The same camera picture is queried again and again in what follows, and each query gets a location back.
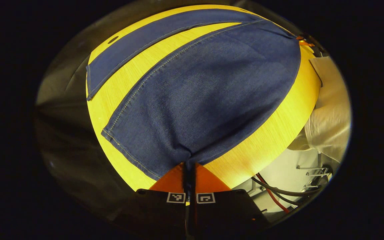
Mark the blue denim jeans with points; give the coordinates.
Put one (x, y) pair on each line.
(205, 100)

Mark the person's white clothing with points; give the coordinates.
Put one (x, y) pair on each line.
(332, 113)

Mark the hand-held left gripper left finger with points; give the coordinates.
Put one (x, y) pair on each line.
(160, 206)

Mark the metal rack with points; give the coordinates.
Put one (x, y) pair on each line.
(315, 171)

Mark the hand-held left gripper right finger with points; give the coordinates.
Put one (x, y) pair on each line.
(225, 208)

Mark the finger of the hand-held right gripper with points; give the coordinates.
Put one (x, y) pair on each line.
(303, 42)

